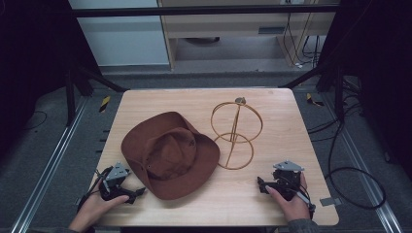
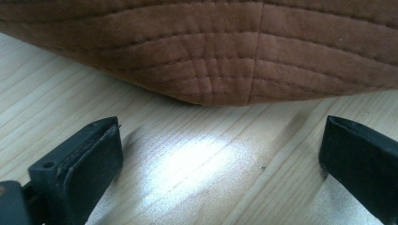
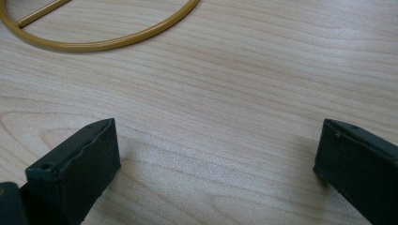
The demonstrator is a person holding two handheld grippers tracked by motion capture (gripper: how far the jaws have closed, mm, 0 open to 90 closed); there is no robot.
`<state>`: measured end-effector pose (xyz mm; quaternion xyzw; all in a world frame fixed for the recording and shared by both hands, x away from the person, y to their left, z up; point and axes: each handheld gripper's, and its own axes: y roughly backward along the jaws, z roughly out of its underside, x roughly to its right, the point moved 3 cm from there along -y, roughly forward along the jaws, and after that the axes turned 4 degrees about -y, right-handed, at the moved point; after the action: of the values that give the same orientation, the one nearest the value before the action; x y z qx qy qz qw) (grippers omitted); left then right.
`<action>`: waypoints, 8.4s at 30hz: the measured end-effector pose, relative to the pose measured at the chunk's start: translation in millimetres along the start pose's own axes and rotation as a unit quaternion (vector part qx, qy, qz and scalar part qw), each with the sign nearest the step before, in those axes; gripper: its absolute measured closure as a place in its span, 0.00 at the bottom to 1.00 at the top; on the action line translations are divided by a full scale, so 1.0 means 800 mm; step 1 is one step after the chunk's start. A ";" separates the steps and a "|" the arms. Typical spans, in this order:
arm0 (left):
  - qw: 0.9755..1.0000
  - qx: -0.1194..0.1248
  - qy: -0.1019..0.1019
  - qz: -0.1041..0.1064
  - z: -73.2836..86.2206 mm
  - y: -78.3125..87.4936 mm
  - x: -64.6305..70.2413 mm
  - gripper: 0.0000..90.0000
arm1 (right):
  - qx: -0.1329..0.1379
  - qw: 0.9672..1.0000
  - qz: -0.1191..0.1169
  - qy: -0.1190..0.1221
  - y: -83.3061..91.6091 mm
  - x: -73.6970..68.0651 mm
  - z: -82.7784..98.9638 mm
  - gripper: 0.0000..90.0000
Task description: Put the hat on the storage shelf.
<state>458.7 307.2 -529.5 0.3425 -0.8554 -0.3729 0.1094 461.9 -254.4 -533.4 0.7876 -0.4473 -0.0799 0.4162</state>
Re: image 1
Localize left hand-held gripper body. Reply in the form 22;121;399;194
98;161;131;202

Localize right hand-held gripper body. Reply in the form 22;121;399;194
272;159;306;202

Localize brown felt hat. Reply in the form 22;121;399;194
120;111;222;201

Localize gold wire hat stand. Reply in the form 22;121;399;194
210;96;264;171

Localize person's right hand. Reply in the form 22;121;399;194
264;174;313;224

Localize person's left hand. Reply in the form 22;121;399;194
68;188;130;233

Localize grey tape strip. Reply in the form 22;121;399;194
319;196;343;208

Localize yellow black floor tape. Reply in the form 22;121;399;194
98;95;112;114
305;92;326;108

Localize black metal stand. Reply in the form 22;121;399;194
279;63;346;122
64;64;129;127

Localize white cabinet panel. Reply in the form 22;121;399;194
68;0;171;67

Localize dark curtain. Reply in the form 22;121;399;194
319;0;412;179
0;0;98;159

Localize light wooden desk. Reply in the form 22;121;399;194
157;0;342;70

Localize left hand-held gripper cable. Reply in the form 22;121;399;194
77;168;110;212

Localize hand-held gripper cable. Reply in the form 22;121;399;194
289;183;317;221
77;168;110;212

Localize right hand-held gripper cable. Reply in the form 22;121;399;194
289;183;317;221

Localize black looped floor cable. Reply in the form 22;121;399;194
325;119;387;211

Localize aluminium floor rail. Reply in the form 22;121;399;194
323;92;404;233
10;96;89;233

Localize thin black floor cable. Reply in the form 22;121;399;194
21;110;49;131

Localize hanging desk cables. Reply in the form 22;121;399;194
282;12;323;70

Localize black horizontal frame bar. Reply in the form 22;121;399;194
69;4;340;18

